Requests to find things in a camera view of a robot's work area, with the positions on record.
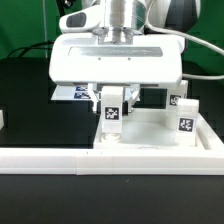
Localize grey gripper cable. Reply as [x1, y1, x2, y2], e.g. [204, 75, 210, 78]
[144, 0, 224, 81]

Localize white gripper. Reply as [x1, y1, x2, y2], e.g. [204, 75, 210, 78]
[49, 33, 184, 113]

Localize white sheet with fiducial tags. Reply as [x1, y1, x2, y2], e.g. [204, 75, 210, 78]
[51, 85, 90, 101]

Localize white square tabletop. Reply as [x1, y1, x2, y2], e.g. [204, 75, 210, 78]
[94, 108, 204, 150]

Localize white L-shaped fixture wall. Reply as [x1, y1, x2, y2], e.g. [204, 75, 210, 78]
[0, 118, 224, 175]

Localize white part at left edge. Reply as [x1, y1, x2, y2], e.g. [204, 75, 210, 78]
[0, 110, 4, 130]

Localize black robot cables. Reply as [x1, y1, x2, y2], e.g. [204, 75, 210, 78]
[7, 0, 77, 59]

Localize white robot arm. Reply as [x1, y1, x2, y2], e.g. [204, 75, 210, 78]
[49, 0, 185, 120]

